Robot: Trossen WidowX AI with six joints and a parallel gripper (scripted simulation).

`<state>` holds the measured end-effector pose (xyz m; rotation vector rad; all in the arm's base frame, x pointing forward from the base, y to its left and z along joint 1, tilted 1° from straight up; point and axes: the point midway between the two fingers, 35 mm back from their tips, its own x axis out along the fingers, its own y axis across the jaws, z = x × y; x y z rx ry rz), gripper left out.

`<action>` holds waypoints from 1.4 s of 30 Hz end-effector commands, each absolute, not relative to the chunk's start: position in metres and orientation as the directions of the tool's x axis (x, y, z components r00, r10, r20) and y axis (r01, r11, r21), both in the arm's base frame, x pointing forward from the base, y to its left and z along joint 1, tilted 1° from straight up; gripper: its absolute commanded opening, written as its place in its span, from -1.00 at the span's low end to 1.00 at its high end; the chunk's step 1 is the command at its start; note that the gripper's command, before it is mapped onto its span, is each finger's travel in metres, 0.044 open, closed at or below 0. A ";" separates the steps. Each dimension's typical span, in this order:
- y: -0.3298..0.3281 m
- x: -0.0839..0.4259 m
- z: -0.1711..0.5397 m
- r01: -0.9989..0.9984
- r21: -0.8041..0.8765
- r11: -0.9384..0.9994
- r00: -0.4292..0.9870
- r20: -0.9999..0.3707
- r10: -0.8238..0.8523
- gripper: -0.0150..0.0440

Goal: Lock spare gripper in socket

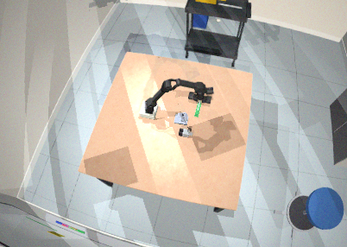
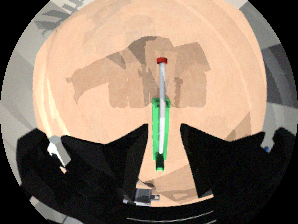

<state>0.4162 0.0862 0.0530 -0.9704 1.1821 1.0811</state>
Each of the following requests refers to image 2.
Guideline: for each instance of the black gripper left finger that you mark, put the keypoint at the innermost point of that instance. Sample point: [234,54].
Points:
[121,159]

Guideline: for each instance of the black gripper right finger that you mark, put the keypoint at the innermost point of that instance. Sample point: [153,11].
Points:
[211,158]

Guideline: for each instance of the grey tapered pin with dark red cap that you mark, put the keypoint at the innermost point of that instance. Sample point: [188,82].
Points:
[162,76]

